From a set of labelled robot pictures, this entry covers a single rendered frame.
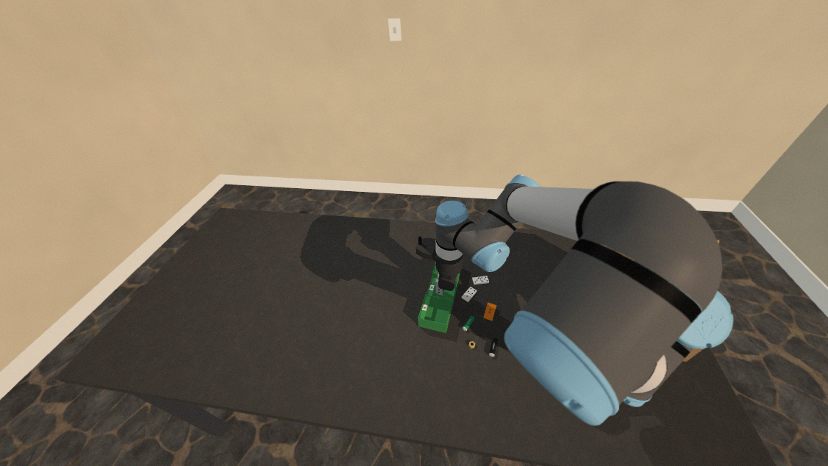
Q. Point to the orange nine-volt battery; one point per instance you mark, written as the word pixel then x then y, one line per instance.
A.
pixel 489 312

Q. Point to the green rack of bins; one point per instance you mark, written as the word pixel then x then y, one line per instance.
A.
pixel 435 312

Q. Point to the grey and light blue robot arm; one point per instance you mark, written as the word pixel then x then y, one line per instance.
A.
pixel 602 326

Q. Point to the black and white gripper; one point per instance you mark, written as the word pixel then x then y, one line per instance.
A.
pixel 448 263

